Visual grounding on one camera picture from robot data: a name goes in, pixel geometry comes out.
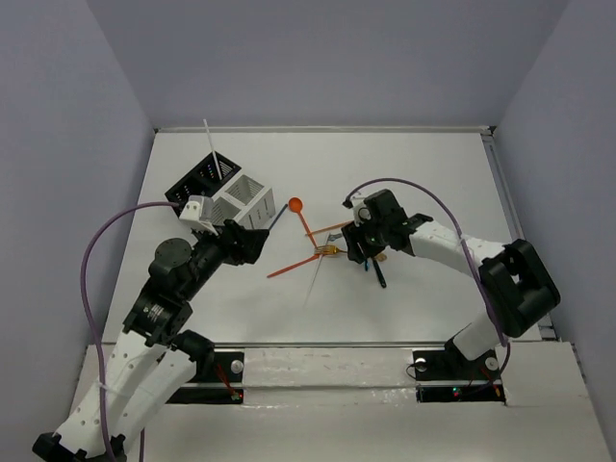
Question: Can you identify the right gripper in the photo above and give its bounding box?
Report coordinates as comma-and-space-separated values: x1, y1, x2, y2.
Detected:
341, 212, 389, 264

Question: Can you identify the gold metal fork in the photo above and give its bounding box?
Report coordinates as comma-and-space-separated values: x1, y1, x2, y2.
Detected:
314, 244, 347, 256

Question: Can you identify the orange plastic knife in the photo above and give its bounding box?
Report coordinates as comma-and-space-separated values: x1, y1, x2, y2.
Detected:
267, 254, 320, 278

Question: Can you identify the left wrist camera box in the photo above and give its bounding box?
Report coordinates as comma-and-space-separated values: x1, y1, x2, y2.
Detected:
179, 195, 218, 235

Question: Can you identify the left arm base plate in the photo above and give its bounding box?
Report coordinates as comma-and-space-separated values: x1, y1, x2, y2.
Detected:
167, 349, 245, 405

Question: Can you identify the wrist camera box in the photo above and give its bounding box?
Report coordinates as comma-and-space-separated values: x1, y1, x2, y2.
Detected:
351, 198, 372, 227
179, 195, 218, 235

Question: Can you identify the orange plastic spoon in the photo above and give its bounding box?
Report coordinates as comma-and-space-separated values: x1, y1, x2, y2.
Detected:
288, 196, 318, 247

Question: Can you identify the dark blue chopstick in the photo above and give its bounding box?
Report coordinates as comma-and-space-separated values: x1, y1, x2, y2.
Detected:
268, 203, 288, 231

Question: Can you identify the black utensil caddy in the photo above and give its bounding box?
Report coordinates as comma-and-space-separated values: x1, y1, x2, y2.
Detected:
165, 152, 242, 218

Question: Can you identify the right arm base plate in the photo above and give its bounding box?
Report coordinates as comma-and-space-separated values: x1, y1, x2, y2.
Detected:
405, 349, 506, 403

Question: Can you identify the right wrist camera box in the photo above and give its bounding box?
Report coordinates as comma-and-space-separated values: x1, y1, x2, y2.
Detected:
351, 198, 372, 227

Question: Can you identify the small silver utensil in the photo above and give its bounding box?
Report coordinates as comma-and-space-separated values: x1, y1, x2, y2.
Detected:
327, 233, 343, 243

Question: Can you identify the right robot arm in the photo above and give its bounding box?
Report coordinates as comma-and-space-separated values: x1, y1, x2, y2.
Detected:
342, 190, 561, 377

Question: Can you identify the white utensil caddy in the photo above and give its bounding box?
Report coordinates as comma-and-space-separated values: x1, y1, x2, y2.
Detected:
212, 174, 276, 229

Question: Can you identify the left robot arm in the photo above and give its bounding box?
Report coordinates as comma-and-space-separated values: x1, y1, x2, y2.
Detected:
33, 219, 270, 461

